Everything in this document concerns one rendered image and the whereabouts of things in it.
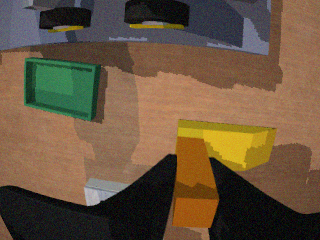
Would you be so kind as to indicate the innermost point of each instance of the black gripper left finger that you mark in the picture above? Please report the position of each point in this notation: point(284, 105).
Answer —
point(139, 212)

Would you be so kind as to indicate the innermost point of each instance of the green flat-topped trolley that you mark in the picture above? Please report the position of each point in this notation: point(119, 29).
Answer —
point(62, 15)

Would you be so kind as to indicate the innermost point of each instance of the green tray rim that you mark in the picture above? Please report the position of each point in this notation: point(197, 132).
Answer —
point(93, 96)

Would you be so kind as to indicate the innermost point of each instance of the blue-grey ramp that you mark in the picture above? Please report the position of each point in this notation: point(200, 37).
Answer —
point(236, 25)

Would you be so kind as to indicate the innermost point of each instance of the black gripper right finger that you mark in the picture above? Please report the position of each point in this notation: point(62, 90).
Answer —
point(246, 213)

